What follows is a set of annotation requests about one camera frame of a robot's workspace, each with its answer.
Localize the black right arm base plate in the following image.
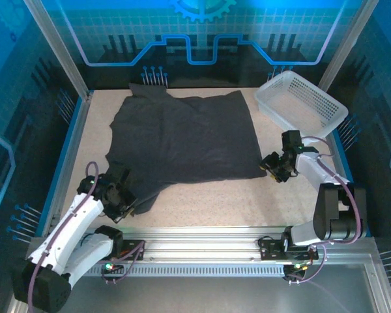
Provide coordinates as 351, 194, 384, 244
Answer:
257, 236, 320, 261

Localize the controller board with leds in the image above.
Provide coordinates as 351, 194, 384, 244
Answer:
283, 261, 310, 275
102, 259, 125, 274

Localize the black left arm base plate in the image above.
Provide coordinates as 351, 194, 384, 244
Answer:
117, 239, 146, 261

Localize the right aluminium frame post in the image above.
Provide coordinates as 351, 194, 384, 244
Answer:
316, 0, 379, 96

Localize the aluminium front mounting rail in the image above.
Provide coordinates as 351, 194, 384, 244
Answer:
47, 226, 361, 263

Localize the slotted grey cable duct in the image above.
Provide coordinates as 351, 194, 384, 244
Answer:
84, 264, 287, 278

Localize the left aluminium side rail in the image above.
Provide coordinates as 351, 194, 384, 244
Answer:
40, 91, 94, 237

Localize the white plastic mesh basket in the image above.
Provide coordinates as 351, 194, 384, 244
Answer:
253, 70, 349, 138

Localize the dark grey t-shirt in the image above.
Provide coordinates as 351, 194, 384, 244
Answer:
106, 83, 268, 216

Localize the aluminium frame post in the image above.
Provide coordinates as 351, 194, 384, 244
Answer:
22, 0, 94, 99
316, 0, 379, 96

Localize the right controller board with LEDs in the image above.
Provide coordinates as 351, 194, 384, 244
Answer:
283, 261, 310, 275

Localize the aluminium side rail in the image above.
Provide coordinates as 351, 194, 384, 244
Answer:
40, 91, 94, 237
330, 128, 373, 237

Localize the left aluminium frame post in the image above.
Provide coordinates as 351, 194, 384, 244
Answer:
22, 0, 94, 99

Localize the right aluminium side rail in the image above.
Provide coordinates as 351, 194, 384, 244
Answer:
330, 128, 373, 237

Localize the grey metal front panel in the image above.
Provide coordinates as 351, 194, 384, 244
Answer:
61, 276, 381, 313

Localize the left controller board with LEDs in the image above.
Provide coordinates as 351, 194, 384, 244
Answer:
102, 259, 125, 274

